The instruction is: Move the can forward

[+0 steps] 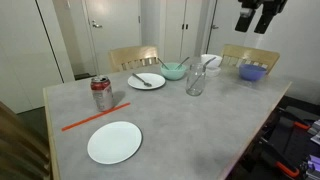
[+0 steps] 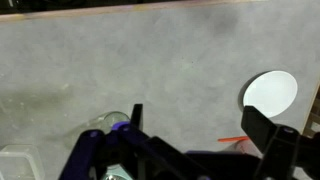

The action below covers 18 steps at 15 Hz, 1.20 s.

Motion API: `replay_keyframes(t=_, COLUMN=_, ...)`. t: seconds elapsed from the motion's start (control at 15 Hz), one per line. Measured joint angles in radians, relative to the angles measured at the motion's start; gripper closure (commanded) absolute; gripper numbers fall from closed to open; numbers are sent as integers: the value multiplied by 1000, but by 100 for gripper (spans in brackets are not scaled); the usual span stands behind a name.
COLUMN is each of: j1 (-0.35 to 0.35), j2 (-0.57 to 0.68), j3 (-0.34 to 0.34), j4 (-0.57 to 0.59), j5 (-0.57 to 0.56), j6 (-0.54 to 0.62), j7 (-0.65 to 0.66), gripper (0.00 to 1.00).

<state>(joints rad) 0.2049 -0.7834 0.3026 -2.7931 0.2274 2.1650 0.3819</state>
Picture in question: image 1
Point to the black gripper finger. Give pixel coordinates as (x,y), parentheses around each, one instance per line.
(245,22)
(265,23)

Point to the red and silver soda can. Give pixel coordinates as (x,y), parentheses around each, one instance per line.
(101,95)

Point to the clear plastic food container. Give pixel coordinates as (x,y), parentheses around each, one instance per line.
(214,72)

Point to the metal utensil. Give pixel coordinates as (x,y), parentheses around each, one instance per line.
(182,62)
(163,63)

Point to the teal bowl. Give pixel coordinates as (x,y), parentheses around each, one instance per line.
(173,74)

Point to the white door with black frame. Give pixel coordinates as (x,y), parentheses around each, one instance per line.
(226,36)

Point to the light wooden chair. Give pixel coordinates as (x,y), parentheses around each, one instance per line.
(133,53)
(250,52)
(20,146)

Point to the black and orange clamp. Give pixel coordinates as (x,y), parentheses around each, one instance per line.
(301,126)
(286,169)

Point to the blue bowl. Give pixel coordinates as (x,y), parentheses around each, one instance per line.
(252,74)

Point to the clear glass jar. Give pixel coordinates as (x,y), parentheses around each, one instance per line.
(195,85)

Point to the aluminium extrusion rail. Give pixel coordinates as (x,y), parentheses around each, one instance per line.
(315,131)
(313,168)

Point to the white bowl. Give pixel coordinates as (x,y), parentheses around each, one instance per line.
(218,61)

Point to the thin orange-red strip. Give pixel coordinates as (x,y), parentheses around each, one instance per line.
(96,116)

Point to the white round plate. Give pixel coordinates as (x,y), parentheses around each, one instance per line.
(115,142)
(156,81)

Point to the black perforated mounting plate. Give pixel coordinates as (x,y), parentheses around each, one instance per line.
(290,143)

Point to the white closet door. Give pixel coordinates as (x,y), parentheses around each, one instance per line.
(171,30)
(193,33)

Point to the long metal spoon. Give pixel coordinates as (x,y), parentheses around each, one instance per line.
(209,62)

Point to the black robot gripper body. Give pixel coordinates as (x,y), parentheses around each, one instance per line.
(263,5)

